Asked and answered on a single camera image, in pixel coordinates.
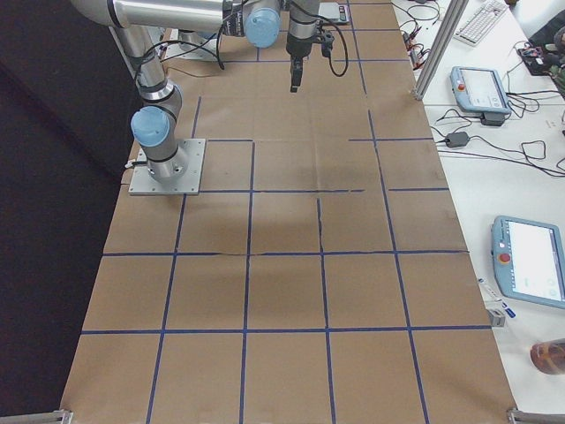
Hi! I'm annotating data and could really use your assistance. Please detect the blue teach pendant far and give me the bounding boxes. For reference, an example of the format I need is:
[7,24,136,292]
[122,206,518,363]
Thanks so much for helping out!
[449,66,511,115]

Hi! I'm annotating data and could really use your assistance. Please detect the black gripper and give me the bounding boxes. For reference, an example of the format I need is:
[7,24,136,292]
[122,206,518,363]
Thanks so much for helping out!
[286,39,305,93]

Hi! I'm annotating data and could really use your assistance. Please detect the white keyboard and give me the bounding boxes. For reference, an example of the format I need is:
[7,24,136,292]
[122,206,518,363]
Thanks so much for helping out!
[453,0,509,47]

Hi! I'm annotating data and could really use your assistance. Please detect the blue teach pendant near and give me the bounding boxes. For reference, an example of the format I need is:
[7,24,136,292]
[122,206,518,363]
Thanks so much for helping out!
[491,216,564,309]

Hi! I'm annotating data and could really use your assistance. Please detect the brown cardboard table cover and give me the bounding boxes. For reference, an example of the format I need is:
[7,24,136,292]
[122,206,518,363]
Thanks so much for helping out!
[61,1,514,423]

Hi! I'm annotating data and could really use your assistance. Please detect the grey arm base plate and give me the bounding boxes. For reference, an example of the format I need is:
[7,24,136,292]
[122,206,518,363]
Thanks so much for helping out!
[128,139,207,195]

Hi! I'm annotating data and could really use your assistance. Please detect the black power adapter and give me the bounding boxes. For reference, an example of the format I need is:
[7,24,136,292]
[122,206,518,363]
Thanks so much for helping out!
[444,132,470,148]

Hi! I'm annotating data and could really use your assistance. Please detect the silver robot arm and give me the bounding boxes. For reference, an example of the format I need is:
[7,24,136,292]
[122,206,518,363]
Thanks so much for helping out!
[73,0,320,193]
[284,0,320,43]

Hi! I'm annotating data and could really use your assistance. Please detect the aluminium frame post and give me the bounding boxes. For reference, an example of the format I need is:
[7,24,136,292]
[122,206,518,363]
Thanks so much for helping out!
[412,0,468,101]

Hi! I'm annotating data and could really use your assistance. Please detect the silver digital kitchen scale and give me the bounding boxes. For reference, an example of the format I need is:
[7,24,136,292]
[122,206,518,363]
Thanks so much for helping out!
[319,2,350,25]

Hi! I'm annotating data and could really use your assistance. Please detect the blue teach pendant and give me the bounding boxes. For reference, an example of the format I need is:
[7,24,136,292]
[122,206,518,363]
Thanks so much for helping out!
[491,216,564,309]
[449,66,511,115]

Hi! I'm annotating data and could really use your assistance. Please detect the brown glass bottle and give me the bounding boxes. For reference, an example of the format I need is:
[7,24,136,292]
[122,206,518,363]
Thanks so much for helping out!
[530,338,565,375]

